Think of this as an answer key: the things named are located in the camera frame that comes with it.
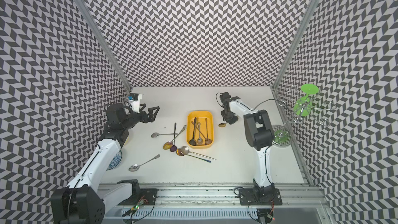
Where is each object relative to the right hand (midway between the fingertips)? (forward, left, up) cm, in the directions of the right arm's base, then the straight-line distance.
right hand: (227, 120), depth 100 cm
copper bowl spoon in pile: (-9, +46, -1) cm, 47 cm away
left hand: (-6, +42, +23) cm, 48 cm away
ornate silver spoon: (-14, +18, +1) cm, 23 cm away
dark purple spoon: (-18, +33, 0) cm, 37 cm away
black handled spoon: (-15, +22, +1) cm, 26 cm away
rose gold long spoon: (-15, +13, +1) cm, 20 cm away
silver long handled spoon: (-20, +26, +1) cm, 33 cm away
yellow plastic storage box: (+3, +17, +2) cm, 17 cm away
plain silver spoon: (-30, +51, +2) cm, 59 cm away
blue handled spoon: (-21, +29, +1) cm, 36 cm away
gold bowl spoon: (-17, +36, +1) cm, 40 cm away
